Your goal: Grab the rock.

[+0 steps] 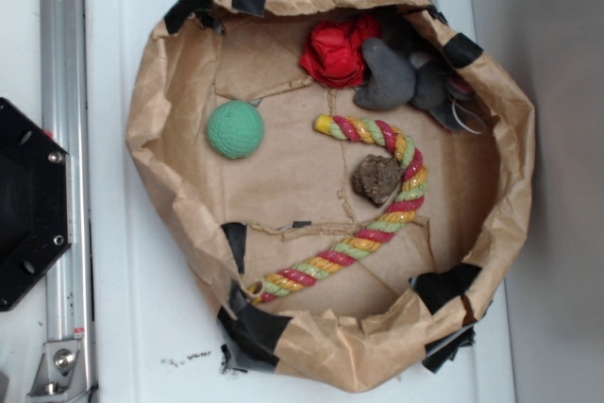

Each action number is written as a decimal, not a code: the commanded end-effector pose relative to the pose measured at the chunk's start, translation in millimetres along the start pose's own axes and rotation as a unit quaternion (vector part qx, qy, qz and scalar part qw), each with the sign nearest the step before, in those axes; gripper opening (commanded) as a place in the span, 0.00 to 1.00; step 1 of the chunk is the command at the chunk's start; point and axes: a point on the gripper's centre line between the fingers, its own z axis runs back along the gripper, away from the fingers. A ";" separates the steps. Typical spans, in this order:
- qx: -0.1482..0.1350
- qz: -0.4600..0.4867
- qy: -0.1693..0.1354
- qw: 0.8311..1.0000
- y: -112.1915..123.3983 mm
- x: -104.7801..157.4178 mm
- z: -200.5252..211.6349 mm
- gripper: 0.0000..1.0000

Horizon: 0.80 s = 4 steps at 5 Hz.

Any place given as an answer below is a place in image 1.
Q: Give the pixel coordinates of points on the brown rough rock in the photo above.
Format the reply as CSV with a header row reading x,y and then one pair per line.
x,y
376,178

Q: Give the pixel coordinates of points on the brown paper bin liner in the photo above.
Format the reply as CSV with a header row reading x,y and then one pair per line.
x,y
415,300

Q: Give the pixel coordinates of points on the green dimpled rubber ball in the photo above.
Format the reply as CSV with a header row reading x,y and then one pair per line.
x,y
235,130

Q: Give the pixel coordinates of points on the red crumpled tissue paper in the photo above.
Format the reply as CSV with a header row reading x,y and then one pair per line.
x,y
332,53

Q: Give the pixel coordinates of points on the grey plush mouse toy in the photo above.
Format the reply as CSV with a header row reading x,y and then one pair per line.
x,y
418,79

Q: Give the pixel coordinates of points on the white plastic tray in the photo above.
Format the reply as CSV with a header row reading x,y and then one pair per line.
x,y
156,338

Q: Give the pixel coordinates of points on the multicolour twisted rope toy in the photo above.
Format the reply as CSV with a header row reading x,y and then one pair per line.
x,y
370,238

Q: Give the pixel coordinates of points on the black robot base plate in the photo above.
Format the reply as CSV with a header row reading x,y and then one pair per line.
x,y
34,206

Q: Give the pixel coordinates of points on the aluminium extrusion rail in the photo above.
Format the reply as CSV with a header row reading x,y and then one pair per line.
x,y
69,289

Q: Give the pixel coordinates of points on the metal corner bracket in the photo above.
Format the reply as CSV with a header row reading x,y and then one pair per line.
x,y
61,375

